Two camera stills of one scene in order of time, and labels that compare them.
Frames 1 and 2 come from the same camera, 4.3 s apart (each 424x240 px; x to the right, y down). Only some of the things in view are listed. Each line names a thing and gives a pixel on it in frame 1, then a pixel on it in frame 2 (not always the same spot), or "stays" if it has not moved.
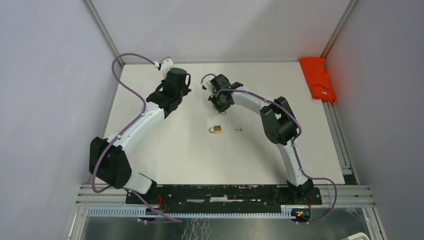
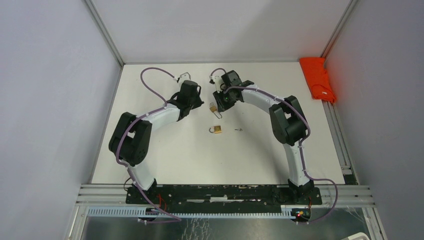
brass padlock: [216, 129] stays
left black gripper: [186, 90] to [199, 101]
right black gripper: [221, 109] stays
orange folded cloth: [318, 78] stays
